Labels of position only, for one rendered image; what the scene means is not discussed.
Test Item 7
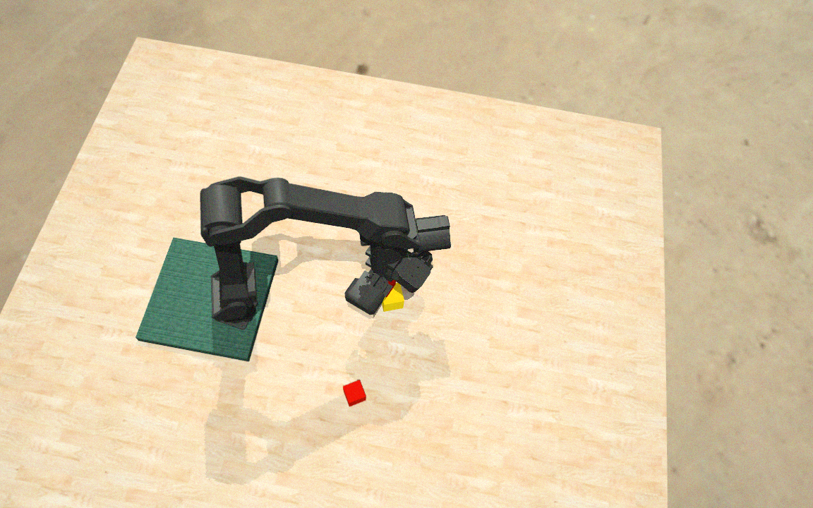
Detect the yellow cube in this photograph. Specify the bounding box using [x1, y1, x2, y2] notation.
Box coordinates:
[382, 283, 404, 312]

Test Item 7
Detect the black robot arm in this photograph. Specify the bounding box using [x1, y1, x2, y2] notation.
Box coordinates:
[200, 176, 451, 330]

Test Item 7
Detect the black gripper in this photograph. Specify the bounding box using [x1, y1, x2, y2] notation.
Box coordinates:
[344, 246, 412, 315]

